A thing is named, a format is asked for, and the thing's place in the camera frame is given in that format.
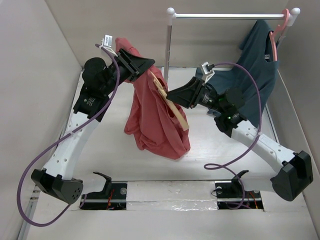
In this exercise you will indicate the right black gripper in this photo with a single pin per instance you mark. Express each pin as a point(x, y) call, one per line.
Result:
point(188, 95)

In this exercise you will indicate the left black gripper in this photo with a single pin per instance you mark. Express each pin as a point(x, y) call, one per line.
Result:
point(134, 65)

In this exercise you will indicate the beige wooden hanger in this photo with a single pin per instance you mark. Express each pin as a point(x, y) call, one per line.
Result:
point(183, 123)

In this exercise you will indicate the red t shirt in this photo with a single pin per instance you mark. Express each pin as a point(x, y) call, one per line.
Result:
point(151, 121)

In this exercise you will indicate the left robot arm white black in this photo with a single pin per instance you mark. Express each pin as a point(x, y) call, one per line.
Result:
point(99, 81)

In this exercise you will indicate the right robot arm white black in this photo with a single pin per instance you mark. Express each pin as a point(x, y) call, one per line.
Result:
point(292, 170)

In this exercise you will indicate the teal t shirt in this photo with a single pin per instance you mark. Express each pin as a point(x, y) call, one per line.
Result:
point(257, 58)

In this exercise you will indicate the white metal clothes rack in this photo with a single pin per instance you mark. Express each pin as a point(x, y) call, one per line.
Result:
point(288, 18)

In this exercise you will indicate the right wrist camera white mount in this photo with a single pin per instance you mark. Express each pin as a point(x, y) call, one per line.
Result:
point(207, 71)

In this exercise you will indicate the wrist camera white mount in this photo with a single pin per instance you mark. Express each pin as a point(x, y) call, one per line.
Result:
point(106, 45)
point(207, 71)

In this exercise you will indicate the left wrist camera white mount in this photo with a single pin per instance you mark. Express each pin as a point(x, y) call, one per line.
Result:
point(106, 45)

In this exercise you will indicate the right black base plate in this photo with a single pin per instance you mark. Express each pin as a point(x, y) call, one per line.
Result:
point(229, 195)

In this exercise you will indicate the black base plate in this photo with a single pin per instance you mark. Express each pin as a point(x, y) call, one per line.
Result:
point(229, 195)
point(112, 197)

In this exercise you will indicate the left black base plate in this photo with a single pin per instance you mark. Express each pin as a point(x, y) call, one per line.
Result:
point(112, 197)

